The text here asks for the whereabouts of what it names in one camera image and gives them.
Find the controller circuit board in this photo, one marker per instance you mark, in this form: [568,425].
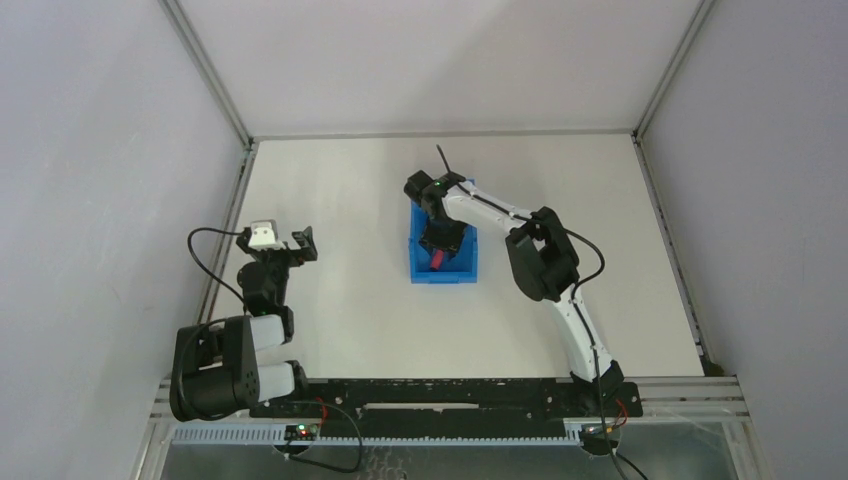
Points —
[301,432]
[597,441]

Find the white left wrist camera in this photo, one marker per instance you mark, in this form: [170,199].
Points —
[264,236]

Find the right controller circuit board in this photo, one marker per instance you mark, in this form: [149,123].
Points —
[597,441]

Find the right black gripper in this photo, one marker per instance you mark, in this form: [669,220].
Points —
[437,243]

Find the left controller circuit board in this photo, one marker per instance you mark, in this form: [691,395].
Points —
[301,432]

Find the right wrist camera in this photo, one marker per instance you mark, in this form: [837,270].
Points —
[423,190]

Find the white slotted cable duct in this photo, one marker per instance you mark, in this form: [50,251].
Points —
[268,435]

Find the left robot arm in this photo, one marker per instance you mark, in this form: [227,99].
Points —
[215,370]

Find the red-handled black screwdriver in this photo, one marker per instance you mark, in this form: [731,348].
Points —
[436,260]

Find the blue plastic storage bin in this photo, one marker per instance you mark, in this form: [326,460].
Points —
[460,269]

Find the aluminium frame post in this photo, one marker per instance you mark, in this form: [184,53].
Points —
[694,26]
[193,45]

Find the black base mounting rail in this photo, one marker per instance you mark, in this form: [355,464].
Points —
[440,406]

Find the aluminium frame left post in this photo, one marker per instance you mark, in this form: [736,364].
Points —
[193,45]

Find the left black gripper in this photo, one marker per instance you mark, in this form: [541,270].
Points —
[282,249]

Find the aluminium frame right post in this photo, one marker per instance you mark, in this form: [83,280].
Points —
[694,26]

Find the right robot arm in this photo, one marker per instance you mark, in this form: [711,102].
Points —
[543,261]

